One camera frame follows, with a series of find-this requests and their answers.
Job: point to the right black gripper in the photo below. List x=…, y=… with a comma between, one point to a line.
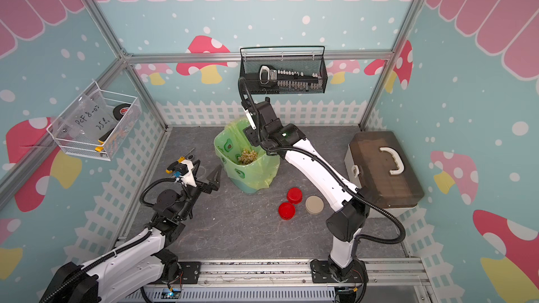
x=249, y=131

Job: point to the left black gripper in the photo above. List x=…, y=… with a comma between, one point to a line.
x=208, y=189

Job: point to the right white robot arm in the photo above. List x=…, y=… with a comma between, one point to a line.
x=351, y=208

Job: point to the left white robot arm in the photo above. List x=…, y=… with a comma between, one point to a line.
x=144, y=259

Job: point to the peanut pile in bin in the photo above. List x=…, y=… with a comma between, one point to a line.
x=247, y=157

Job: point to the green bag trash bin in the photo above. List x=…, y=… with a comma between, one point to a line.
x=249, y=178

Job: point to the socket set in basket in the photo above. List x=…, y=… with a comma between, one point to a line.
x=289, y=80

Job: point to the black tape roll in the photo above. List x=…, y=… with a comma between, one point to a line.
x=120, y=110

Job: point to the yellow black tool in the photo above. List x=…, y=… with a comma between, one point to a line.
x=101, y=147

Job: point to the brown lid storage box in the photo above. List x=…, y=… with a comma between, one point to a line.
x=376, y=163

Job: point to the clear plastic bag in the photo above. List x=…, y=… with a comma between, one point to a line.
x=87, y=120

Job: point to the yellow handle screwdriver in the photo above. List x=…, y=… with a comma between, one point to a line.
x=173, y=166

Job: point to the black mesh wall basket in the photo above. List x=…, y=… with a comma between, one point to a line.
x=307, y=59

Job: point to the white wire wall basket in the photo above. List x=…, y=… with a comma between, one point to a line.
x=119, y=134

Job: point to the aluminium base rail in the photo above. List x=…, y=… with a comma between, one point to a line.
x=285, y=280

